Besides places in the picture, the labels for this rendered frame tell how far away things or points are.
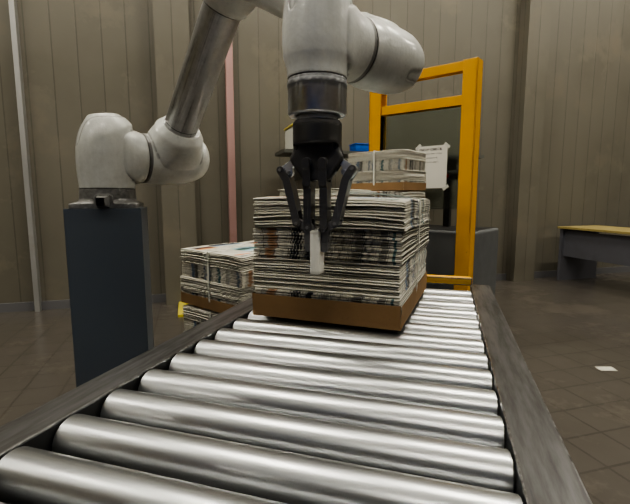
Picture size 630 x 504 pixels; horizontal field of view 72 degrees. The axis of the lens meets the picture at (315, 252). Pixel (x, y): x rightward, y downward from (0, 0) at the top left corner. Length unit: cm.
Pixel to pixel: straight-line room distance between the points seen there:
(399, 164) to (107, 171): 157
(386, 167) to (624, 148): 497
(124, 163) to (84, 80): 324
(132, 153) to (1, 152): 333
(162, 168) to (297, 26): 86
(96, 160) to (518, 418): 120
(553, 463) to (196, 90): 118
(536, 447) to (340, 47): 54
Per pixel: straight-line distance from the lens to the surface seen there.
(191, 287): 176
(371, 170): 253
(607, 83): 692
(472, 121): 287
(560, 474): 46
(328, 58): 66
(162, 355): 70
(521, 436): 50
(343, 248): 76
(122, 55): 461
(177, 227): 427
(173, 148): 140
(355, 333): 77
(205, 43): 128
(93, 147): 138
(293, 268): 80
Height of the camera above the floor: 104
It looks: 7 degrees down
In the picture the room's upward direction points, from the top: straight up
